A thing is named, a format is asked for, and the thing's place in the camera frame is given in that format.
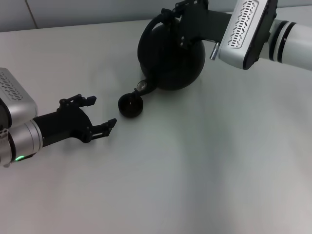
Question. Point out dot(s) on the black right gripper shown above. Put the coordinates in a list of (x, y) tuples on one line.
[(202, 24)]

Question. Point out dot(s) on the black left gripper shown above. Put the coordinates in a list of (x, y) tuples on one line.
[(63, 124)]

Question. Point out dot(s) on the dark brown teacup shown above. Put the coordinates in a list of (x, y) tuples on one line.
[(130, 108)]

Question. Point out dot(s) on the black round teapot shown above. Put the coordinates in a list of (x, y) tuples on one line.
[(168, 65)]

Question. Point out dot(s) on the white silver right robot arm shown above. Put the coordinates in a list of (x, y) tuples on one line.
[(297, 44)]

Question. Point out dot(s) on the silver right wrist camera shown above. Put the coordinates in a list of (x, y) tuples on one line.
[(239, 31)]

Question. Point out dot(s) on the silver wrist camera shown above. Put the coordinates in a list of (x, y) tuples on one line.
[(14, 97), (239, 31)]

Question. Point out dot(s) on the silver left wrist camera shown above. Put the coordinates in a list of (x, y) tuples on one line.
[(14, 97)]

